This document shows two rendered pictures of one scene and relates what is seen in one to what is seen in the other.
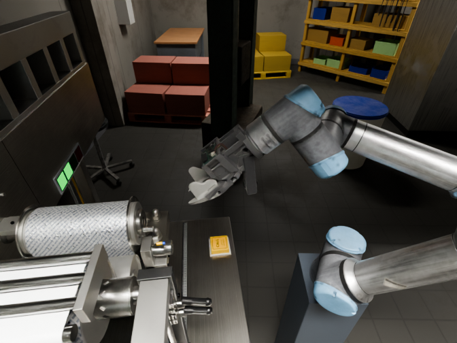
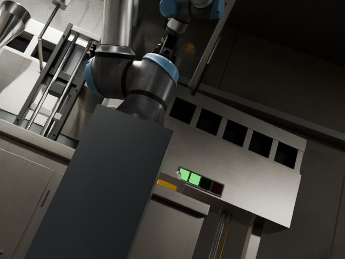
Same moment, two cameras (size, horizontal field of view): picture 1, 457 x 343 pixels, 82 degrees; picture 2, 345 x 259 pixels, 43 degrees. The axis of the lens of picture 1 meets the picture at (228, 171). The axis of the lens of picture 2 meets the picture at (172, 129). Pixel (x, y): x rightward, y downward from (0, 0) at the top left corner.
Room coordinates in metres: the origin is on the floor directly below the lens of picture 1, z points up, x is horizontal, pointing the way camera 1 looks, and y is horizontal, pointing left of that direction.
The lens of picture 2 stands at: (0.65, -1.46, 0.45)
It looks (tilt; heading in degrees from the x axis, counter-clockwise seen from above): 25 degrees up; 91
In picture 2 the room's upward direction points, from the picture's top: 21 degrees clockwise
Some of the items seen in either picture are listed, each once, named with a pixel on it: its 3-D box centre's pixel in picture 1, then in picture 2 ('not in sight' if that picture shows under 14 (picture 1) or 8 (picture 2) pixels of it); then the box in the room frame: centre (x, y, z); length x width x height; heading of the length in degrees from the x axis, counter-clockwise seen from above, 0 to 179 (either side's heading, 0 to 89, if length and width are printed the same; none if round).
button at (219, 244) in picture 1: (219, 244); (164, 188); (0.67, 0.04, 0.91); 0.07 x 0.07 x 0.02; 7
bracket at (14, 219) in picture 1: (11, 224); not in sight; (0.44, 0.54, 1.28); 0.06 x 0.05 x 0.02; 97
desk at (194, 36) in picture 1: (183, 56); not in sight; (5.74, 0.92, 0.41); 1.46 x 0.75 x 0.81; 179
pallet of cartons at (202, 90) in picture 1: (172, 88); not in sight; (3.93, 0.85, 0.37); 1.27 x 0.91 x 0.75; 89
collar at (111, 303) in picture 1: (117, 297); not in sight; (0.23, 0.20, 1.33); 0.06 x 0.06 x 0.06; 7
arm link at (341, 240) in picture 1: (342, 250); (153, 81); (0.53, -0.37, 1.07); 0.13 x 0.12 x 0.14; 154
